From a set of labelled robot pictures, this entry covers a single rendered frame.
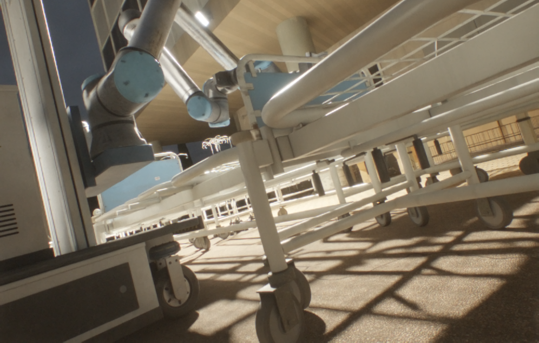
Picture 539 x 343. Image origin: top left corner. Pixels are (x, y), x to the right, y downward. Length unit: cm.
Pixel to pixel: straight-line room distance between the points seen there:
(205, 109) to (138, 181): 172
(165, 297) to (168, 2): 105
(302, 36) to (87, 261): 598
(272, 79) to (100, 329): 90
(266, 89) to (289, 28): 559
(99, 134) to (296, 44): 558
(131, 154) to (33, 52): 50
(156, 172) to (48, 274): 207
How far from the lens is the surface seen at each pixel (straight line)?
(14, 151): 119
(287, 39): 667
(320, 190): 126
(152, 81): 115
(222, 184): 134
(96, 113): 128
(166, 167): 309
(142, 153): 123
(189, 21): 170
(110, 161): 118
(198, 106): 137
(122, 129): 125
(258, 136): 104
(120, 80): 112
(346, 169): 140
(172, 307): 130
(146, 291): 116
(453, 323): 79
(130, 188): 295
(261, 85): 115
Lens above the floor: 33
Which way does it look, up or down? 5 degrees up
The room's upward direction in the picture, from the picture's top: 16 degrees counter-clockwise
